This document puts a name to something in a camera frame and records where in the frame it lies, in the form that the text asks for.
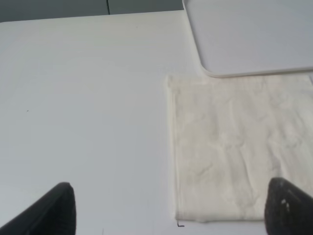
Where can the white plastic tray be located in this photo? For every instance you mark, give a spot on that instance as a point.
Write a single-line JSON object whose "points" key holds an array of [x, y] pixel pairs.
{"points": [[251, 37]]}

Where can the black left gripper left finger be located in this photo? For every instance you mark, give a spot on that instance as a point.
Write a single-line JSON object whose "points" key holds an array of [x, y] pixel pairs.
{"points": [[53, 214]]}

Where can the cream white towel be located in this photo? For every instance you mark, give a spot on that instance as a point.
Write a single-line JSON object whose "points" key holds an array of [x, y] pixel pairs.
{"points": [[230, 136]]}

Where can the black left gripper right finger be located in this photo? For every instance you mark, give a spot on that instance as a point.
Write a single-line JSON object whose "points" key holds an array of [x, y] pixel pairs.
{"points": [[288, 209]]}

